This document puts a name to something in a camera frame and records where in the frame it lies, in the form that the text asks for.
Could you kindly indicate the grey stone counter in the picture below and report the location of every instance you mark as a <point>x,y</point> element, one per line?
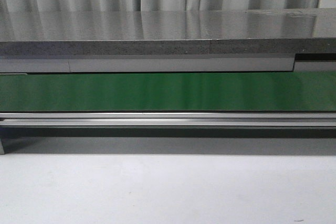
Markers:
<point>280,40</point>

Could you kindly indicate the green conveyor belt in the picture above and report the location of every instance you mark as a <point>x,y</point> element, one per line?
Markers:
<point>249,91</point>

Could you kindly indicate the aluminium conveyor frame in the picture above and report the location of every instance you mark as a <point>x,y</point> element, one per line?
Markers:
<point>296,133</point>

